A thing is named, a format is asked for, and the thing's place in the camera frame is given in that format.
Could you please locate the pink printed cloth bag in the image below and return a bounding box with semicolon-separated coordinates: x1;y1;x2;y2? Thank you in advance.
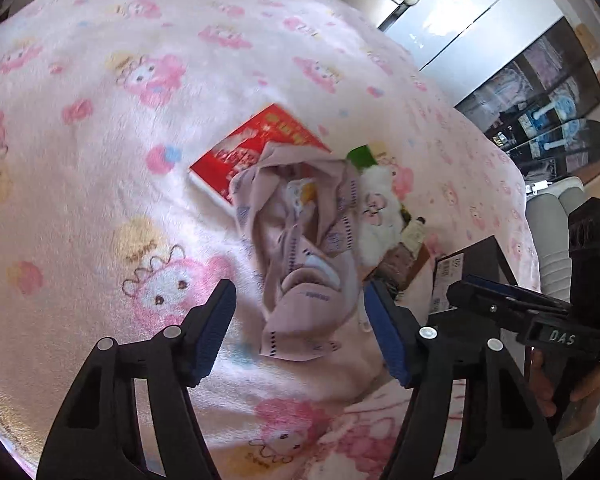
230;142;361;362

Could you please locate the person's right hand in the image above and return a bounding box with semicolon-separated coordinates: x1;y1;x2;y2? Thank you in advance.
529;349;600;419

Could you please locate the black cardboard storage box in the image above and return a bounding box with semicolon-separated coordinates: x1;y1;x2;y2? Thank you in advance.
427;235;534;476

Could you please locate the grey padded headboard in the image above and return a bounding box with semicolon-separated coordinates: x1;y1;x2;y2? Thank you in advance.
526;177;588;301

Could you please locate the small cream bottle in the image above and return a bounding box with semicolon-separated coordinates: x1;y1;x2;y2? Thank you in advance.
401;217;426;255

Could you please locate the white plush toy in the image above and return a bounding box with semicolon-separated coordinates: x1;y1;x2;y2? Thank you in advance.
358;166;404;268

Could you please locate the black glass display cabinet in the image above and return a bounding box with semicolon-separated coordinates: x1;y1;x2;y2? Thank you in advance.
456;18;600;184

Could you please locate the green snack packet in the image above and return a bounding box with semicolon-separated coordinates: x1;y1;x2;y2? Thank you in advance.
347;144;378;171

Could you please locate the red packet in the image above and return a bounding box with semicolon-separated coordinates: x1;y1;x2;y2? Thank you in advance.
189;104;329;214

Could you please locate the grey wardrobe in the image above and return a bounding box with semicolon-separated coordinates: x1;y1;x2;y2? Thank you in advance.
342;0;564;105

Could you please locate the pink cartoon print blanket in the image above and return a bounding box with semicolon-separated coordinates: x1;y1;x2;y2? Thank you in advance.
0;0;540;479

